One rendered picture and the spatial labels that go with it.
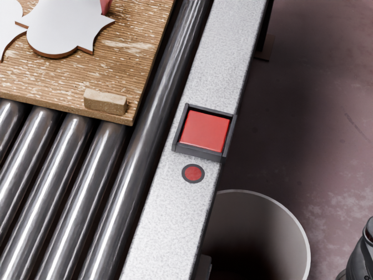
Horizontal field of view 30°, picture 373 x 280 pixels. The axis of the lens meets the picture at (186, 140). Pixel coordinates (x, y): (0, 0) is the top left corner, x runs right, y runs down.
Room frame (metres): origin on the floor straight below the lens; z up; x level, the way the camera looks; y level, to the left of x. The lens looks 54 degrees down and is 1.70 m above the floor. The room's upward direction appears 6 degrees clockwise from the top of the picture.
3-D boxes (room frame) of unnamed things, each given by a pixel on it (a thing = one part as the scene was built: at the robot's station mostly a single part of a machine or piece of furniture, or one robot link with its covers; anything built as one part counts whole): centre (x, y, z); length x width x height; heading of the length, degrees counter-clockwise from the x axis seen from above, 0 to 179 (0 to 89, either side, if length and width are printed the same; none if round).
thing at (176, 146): (0.58, -0.02, 0.92); 0.08 x 0.08 x 0.02; 81
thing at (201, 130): (0.58, -0.02, 0.92); 0.06 x 0.06 x 0.01; 81
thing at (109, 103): (0.60, 0.12, 0.95); 0.06 x 0.02 x 0.03; 82
